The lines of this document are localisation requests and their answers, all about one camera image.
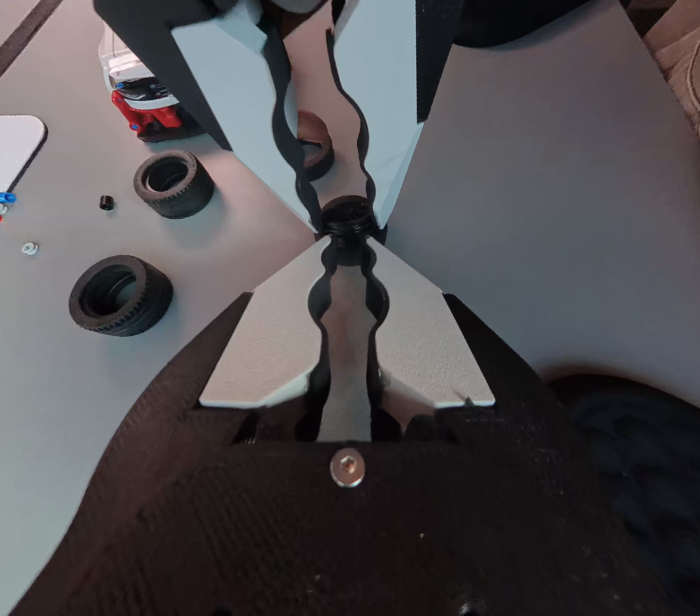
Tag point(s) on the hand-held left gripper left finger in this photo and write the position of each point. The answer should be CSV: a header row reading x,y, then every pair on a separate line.
x,y
257,348

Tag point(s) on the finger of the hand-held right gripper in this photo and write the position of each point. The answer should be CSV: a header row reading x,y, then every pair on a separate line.
x,y
229,80
383,69

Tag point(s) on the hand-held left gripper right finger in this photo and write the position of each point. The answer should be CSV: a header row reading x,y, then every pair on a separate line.
x,y
432,348

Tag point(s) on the toy brick race car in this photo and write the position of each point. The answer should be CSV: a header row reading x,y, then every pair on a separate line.
x,y
147,116

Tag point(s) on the black rubber toy tyre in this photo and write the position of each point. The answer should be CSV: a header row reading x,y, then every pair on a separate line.
x,y
145,189
82,310
324,165

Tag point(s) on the black toy wheel rim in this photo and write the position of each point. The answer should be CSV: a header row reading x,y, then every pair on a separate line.
x,y
350,217

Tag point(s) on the black small brick bush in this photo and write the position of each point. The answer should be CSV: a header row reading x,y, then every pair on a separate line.
x,y
106,202

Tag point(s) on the white book stand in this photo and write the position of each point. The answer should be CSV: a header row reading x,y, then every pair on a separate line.
x,y
16,146

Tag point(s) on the grey small brick bush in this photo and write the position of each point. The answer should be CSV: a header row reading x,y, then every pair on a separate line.
x,y
30,248

